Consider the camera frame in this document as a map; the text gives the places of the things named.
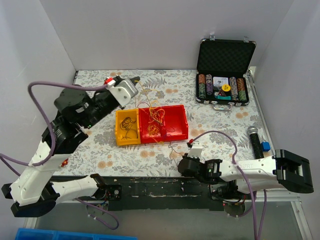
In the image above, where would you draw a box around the yellow plastic bin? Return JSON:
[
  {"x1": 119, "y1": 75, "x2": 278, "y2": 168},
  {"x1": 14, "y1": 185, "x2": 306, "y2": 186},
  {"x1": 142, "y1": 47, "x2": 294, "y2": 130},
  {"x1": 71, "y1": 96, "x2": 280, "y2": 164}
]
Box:
[{"x1": 115, "y1": 108, "x2": 141, "y2": 146}]

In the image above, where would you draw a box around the black wire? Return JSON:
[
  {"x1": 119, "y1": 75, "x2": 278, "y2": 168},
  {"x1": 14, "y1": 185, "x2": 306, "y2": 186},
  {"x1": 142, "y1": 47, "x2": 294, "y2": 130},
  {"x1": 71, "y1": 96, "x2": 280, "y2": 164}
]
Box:
[{"x1": 119, "y1": 116, "x2": 139, "y2": 141}]

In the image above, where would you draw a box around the red double plastic bin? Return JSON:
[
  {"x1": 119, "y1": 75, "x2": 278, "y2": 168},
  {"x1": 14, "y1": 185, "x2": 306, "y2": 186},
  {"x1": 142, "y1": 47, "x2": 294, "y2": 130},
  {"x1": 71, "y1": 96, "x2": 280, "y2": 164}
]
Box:
[{"x1": 138, "y1": 104, "x2": 189, "y2": 144}]

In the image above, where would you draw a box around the colourful wire ball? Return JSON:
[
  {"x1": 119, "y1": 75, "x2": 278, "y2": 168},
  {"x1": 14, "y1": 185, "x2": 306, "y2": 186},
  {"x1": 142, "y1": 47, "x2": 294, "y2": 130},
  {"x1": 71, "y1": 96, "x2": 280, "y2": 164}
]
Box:
[{"x1": 134, "y1": 80, "x2": 170, "y2": 144}]

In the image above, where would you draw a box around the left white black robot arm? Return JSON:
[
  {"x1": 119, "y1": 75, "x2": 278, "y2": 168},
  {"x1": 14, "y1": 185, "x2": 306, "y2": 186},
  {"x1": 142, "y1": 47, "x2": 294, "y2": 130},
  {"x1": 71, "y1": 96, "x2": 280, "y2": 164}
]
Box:
[{"x1": 1, "y1": 76, "x2": 140, "y2": 218}]

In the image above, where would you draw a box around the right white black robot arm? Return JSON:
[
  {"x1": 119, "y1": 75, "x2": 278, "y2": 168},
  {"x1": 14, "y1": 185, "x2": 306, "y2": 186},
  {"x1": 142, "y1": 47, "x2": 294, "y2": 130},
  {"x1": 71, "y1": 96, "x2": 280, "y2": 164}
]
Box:
[{"x1": 178, "y1": 149, "x2": 314, "y2": 199}]

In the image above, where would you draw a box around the red white toy block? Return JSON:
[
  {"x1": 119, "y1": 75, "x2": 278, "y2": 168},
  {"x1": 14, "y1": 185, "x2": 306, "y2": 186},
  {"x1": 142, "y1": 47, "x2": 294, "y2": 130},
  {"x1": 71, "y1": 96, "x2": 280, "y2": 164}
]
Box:
[{"x1": 60, "y1": 158, "x2": 69, "y2": 168}]

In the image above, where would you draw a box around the black microphone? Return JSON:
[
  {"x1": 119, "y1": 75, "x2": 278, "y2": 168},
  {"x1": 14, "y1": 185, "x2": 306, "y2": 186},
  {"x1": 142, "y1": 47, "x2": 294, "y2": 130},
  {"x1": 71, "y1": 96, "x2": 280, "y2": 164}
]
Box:
[{"x1": 247, "y1": 126, "x2": 264, "y2": 159}]

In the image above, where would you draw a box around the small blue toy block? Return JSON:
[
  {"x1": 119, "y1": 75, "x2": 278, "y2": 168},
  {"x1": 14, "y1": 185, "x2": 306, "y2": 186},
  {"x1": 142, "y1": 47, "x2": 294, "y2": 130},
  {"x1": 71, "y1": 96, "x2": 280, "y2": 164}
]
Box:
[{"x1": 261, "y1": 141, "x2": 271, "y2": 152}]

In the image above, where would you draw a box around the yellow round dealer button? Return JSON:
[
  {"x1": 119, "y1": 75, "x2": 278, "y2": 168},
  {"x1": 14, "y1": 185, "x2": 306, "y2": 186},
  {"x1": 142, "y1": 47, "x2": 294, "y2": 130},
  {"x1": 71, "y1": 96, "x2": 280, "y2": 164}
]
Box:
[{"x1": 221, "y1": 84, "x2": 231, "y2": 92}]

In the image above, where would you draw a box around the white card deck box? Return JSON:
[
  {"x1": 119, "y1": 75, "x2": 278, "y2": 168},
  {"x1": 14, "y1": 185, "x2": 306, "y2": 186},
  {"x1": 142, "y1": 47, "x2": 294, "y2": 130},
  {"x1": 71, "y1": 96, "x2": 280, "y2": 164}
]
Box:
[{"x1": 212, "y1": 76, "x2": 229, "y2": 87}]

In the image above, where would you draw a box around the black poker chip case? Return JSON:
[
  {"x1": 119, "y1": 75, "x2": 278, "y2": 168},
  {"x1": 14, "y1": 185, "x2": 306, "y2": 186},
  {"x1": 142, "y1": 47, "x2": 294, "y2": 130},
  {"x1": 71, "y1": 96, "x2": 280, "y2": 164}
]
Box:
[{"x1": 195, "y1": 38, "x2": 256, "y2": 111}]

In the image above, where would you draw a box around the blue plastic tray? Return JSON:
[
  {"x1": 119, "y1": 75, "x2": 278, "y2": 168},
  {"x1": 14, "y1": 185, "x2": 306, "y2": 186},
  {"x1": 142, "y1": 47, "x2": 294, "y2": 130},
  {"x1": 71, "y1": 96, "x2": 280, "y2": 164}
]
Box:
[{"x1": 15, "y1": 228, "x2": 138, "y2": 240}]

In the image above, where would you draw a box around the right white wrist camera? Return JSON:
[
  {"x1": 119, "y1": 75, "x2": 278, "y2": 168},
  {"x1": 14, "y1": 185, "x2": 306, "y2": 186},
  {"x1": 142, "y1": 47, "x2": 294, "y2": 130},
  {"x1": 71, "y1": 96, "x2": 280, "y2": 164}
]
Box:
[{"x1": 187, "y1": 142, "x2": 203, "y2": 158}]

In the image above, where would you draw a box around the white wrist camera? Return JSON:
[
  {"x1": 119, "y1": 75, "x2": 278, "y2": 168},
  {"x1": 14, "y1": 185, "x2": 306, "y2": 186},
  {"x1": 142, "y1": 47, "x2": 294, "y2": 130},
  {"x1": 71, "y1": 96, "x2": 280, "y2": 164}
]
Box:
[
  {"x1": 187, "y1": 142, "x2": 203, "y2": 158},
  {"x1": 104, "y1": 77, "x2": 138, "y2": 108}
]

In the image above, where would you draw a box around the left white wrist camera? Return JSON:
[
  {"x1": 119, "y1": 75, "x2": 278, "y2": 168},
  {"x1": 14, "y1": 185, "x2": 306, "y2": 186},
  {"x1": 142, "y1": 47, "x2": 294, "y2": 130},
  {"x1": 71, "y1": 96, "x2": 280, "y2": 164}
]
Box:
[{"x1": 104, "y1": 77, "x2": 138, "y2": 108}]

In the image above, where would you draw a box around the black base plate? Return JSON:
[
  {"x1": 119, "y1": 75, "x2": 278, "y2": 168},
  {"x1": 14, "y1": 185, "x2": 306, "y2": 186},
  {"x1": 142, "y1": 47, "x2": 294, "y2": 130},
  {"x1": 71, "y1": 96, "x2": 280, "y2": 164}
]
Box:
[{"x1": 104, "y1": 176, "x2": 224, "y2": 211}]

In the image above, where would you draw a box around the aluminium frame rail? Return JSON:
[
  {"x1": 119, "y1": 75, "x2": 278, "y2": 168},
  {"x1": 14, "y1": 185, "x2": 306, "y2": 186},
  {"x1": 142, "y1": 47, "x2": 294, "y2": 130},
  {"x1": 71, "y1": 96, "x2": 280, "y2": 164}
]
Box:
[{"x1": 23, "y1": 216, "x2": 50, "y2": 229}]

